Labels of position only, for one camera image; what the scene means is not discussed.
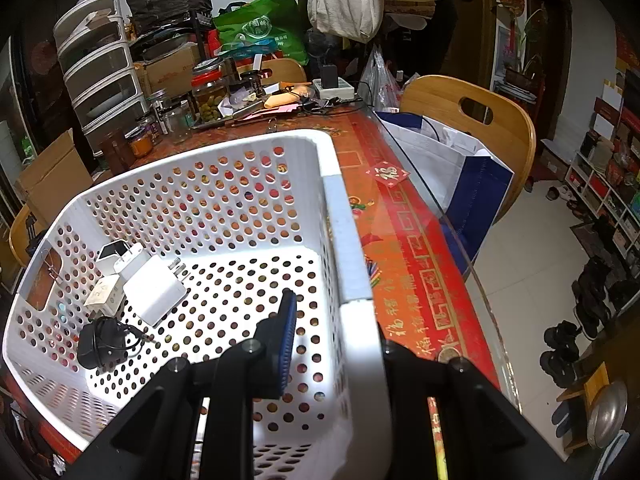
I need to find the black power adapter with cable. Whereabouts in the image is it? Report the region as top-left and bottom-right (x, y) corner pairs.
(77, 316), (150, 370)

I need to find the white charger block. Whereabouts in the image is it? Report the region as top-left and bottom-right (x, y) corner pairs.
(124, 256), (186, 327)

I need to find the white perforated plastic basket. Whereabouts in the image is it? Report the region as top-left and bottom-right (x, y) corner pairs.
(2, 129), (392, 479)

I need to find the white cube charger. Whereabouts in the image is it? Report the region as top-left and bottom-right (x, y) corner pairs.
(85, 274), (125, 316)

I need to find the small coin on table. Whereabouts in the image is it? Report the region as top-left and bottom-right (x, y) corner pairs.
(437, 347), (461, 363)

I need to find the red floral tablecloth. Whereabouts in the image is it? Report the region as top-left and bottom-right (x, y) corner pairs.
(4, 110), (495, 460)

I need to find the metal pot lid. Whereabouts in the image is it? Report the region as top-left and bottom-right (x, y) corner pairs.
(587, 380), (628, 448)

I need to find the white blue paper bag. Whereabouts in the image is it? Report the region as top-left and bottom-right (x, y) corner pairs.
(375, 112), (514, 275)

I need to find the wooden chair left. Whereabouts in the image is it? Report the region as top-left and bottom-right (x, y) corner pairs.
(9, 205), (46, 268)

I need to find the wooden chair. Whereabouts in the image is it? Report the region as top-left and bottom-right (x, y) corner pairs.
(399, 75), (536, 218)
(259, 58), (307, 87)
(9, 205), (46, 268)

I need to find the shoe shelf rack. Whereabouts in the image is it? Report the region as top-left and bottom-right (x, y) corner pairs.
(564, 66), (640, 271)

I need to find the cardboard box on table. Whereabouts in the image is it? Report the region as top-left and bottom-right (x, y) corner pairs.
(15, 129), (93, 226)

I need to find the brown ceramic jar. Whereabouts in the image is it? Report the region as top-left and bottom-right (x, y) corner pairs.
(100, 130), (136, 176)

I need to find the wooden chair right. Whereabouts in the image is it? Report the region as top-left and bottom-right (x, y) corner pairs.
(399, 75), (536, 218)

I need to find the orange lidded jar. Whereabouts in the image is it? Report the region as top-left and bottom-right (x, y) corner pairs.
(126, 127), (153, 158)

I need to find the clear glass jar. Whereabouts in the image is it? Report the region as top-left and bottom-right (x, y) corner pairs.
(164, 100), (194, 134)

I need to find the white power strip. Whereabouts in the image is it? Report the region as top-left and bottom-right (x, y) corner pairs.
(311, 77), (356, 101)

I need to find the red lid pickle jar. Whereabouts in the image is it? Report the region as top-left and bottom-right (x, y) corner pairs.
(191, 68), (228, 122)

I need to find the cardboard box behind drawers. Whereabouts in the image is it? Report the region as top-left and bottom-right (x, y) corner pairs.
(134, 41), (201, 99)

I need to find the wooden chair far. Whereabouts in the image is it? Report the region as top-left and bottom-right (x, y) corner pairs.
(259, 58), (307, 87)

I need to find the white drawer storage tower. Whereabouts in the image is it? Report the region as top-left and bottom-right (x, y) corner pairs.
(53, 0), (149, 156)

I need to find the green shopping bag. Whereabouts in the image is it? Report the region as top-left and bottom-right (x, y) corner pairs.
(213, 0), (308, 65)

